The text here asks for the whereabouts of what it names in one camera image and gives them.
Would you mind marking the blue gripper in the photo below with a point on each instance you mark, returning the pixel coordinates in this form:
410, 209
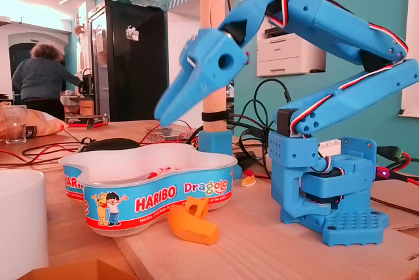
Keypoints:
213, 61

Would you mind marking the blue 3D printed robot arm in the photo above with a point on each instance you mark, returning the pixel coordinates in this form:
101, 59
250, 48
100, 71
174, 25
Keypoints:
343, 31

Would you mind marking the clear plastic electronics box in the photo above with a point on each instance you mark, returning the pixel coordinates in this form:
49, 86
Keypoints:
167, 134

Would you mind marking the black fridge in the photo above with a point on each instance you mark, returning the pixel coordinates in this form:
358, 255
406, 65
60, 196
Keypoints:
140, 80

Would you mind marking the red fire alarm box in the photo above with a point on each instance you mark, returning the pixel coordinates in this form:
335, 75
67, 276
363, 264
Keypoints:
246, 58

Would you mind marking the white fridge picture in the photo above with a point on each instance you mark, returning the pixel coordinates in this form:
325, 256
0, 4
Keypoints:
132, 33

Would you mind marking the black zip case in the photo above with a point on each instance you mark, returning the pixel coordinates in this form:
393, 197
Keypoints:
111, 145

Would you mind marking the red gummy candy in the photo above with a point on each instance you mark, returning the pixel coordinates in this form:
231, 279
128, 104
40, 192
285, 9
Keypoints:
249, 172

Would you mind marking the black coffee machine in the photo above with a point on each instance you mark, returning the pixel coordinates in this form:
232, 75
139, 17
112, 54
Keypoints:
86, 83

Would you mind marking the red black flat box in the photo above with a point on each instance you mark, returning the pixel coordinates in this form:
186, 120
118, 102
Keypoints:
88, 121

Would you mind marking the clear plastic Haribo candy tub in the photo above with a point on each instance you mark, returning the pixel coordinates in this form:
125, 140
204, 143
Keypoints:
157, 195

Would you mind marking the yellow gummy candy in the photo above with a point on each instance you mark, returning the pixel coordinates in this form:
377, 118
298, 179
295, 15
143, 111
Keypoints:
247, 182

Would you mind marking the white printer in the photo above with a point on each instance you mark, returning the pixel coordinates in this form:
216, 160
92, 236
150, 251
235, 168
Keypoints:
288, 57

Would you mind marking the orange 3D printed part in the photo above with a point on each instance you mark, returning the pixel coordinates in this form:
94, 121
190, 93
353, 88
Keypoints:
193, 227

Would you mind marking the person in grey sweater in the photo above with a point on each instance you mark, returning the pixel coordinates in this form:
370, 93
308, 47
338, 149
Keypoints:
42, 80

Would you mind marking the orange crisp bag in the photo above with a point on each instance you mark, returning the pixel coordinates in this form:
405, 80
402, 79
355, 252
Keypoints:
42, 126

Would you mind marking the white plastic block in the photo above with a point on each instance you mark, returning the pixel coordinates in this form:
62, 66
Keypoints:
330, 146

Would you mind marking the empty pint glass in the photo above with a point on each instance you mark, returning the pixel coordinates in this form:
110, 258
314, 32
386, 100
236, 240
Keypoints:
14, 126

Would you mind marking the pale wooden base board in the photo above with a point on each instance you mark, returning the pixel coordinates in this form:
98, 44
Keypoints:
262, 254

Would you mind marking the white ceramic mug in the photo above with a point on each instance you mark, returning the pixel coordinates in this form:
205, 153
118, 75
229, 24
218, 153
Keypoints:
19, 221

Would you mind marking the black green power connector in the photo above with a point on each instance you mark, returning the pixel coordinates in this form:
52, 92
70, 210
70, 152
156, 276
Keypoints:
397, 155

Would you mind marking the brown cardboard sheet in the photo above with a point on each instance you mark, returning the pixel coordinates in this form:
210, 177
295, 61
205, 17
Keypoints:
399, 191

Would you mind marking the blue post base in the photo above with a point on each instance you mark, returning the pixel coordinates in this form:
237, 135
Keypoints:
216, 142

